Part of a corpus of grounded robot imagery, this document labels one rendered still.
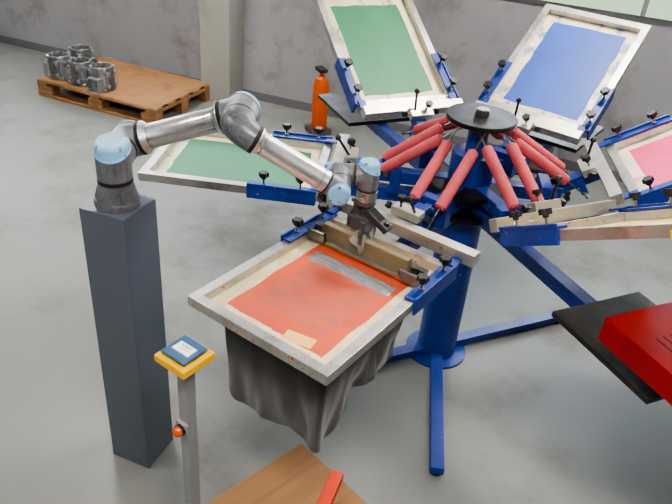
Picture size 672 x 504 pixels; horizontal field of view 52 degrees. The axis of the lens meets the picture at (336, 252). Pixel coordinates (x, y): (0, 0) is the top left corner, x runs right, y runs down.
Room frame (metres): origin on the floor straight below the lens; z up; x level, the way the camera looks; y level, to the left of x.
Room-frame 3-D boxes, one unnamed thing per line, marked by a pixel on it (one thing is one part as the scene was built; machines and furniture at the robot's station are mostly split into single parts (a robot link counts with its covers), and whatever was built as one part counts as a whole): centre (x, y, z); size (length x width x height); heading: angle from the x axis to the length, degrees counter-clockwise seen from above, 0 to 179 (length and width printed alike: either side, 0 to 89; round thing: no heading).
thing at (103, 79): (6.08, 2.07, 0.19); 1.34 x 0.91 x 0.37; 71
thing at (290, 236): (2.33, 0.11, 0.97); 0.30 x 0.05 x 0.07; 146
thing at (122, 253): (2.02, 0.75, 0.60); 0.18 x 0.18 x 1.20; 71
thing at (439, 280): (2.02, -0.35, 0.97); 0.30 x 0.05 x 0.07; 146
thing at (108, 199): (2.02, 0.75, 1.25); 0.15 x 0.15 x 0.10
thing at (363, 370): (1.82, -0.13, 0.74); 0.46 x 0.04 x 0.42; 146
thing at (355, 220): (2.18, -0.08, 1.16); 0.09 x 0.08 x 0.12; 56
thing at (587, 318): (2.25, -0.87, 0.91); 1.34 x 0.41 x 0.08; 26
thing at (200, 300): (1.98, 0.01, 0.97); 0.79 x 0.58 x 0.04; 146
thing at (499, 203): (2.85, -0.58, 0.99); 0.82 x 0.79 x 0.12; 146
